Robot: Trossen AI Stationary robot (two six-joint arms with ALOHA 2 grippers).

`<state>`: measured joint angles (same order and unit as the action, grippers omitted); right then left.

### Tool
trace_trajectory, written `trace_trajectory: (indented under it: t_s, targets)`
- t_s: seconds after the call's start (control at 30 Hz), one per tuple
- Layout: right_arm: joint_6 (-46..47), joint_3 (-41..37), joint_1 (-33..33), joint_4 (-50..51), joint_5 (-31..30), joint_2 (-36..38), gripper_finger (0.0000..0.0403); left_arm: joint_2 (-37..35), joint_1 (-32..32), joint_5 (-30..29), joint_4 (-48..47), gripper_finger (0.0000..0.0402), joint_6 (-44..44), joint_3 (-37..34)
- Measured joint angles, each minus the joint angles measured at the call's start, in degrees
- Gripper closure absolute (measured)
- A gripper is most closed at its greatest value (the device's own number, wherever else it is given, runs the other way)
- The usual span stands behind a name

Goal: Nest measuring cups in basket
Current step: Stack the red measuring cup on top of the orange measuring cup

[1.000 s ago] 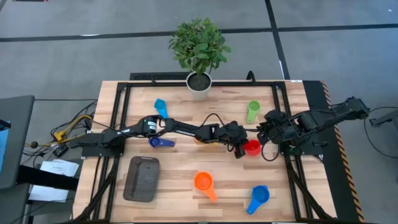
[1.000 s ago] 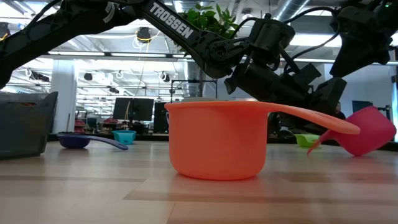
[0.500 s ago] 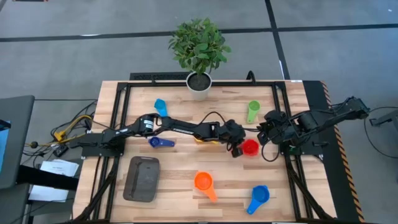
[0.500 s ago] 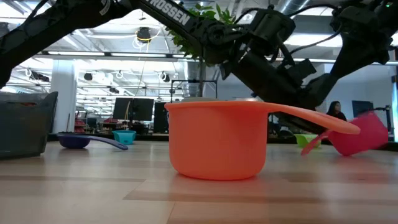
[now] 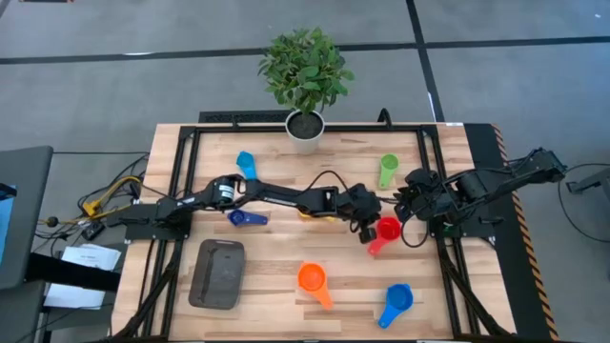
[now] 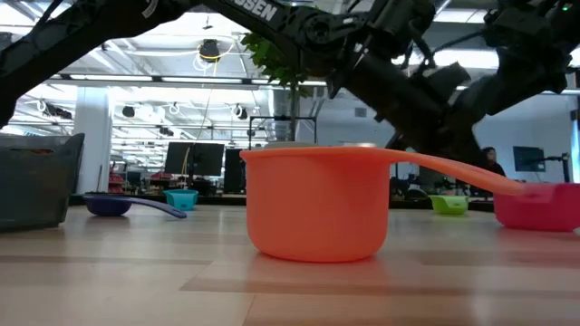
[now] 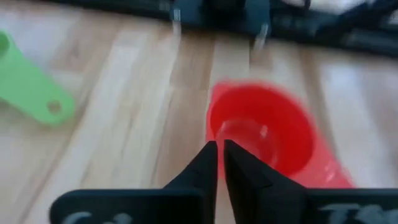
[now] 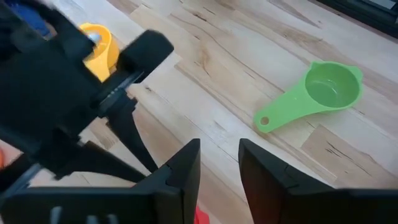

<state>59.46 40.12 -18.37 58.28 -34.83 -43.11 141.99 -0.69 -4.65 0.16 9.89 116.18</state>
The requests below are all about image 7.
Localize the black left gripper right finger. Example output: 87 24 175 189
223 139 398 224

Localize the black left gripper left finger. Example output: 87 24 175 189
49 141 218 224

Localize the red plastic measuring cup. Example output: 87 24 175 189
205 80 355 189

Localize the green plastic measuring cup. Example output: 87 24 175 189
0 29 76 126

